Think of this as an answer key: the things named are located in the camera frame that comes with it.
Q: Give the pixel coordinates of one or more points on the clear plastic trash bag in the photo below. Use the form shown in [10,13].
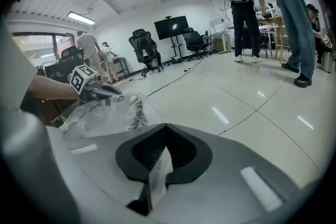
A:
[110,115]

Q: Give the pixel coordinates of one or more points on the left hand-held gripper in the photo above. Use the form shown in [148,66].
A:
[82,78]

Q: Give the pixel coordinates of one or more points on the black mesh office chair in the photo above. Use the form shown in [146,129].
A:
[144,52]
[70,56]
[194,42]

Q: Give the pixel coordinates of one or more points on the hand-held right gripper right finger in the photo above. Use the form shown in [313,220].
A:
[223,165]

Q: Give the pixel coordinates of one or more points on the window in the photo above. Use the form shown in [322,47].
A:
[36,47]

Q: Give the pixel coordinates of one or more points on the person's white shirt sleeve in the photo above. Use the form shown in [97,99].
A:
[14,65]

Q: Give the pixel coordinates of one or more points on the silver metal wastebasket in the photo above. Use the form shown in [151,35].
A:
[29,165]

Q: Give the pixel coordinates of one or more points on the black television on stand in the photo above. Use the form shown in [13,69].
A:
[171,27]

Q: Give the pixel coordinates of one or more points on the small black side table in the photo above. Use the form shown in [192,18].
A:
[123,65]

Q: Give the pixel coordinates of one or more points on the wooden chair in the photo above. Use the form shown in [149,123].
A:
[279,39]

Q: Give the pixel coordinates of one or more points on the white desk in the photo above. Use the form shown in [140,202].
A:
[219,36]

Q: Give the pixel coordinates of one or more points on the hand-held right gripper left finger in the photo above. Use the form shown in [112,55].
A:
[99,160]

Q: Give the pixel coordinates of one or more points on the small steel bin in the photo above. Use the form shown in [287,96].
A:
[327,62]

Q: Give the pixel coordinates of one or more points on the person's left forearm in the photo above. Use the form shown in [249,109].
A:
[50,89]

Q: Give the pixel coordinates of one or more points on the long ceiling light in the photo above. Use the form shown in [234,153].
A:
[81,18]

